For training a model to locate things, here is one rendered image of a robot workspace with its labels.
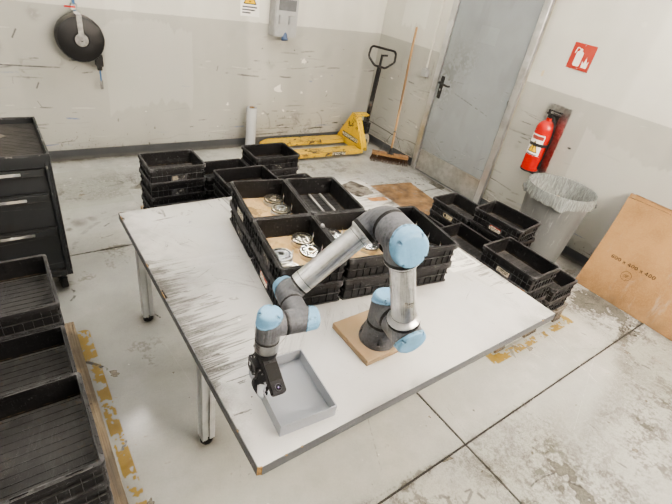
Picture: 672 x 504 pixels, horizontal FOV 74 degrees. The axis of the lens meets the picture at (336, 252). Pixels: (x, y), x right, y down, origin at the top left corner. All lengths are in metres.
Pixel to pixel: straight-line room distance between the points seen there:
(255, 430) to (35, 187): 1.89
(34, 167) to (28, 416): 1.35
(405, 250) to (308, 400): 0.63
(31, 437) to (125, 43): 3.67
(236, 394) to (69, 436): 0.58
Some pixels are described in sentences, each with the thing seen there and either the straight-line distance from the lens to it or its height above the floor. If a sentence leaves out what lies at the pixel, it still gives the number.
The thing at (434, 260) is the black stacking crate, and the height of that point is 0.85.
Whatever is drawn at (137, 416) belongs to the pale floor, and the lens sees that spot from 2.46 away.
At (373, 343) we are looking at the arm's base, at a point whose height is 0.76.
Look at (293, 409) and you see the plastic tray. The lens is 1.56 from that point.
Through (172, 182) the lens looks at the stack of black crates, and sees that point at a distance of 3.38.
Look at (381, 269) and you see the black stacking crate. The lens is 1.99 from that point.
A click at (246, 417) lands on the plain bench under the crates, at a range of 1.54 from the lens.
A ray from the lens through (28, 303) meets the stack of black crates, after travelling 2.39.
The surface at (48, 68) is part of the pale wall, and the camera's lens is 4.77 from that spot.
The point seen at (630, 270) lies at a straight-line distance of 4.23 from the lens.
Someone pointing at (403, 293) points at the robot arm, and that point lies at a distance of 1.43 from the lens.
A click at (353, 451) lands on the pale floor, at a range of 2.36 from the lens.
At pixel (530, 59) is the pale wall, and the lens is 4.73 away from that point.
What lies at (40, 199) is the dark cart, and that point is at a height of 0.65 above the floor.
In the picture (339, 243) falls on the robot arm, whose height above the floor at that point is 1.22.
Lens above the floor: 1.94
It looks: 32 degrees down
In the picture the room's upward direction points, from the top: 11 degrees clockwise
